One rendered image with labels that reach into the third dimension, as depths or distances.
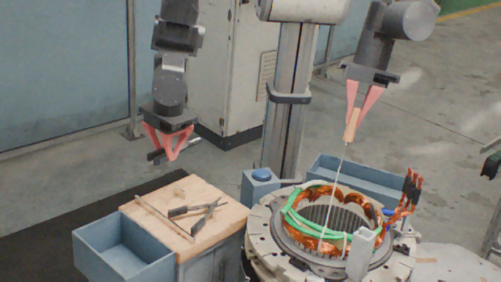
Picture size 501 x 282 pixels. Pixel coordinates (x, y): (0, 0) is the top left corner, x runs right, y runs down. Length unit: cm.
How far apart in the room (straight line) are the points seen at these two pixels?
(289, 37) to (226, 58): 190
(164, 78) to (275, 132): 60
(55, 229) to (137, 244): 173
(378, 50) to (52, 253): 206
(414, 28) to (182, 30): 37
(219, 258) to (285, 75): 51
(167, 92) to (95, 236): 35
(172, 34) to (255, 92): 252
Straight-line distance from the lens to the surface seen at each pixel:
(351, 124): 92
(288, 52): 134
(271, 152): 144
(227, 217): 108
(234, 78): 324
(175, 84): 88
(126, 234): 111
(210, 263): 109
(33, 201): 304
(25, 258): 267
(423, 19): 85
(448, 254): 161
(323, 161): 136
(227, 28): 316
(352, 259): 92
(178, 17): 90
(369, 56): 90
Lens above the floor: 171
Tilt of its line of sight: 28 degrees down
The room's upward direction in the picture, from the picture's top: 6 degrees clockwise
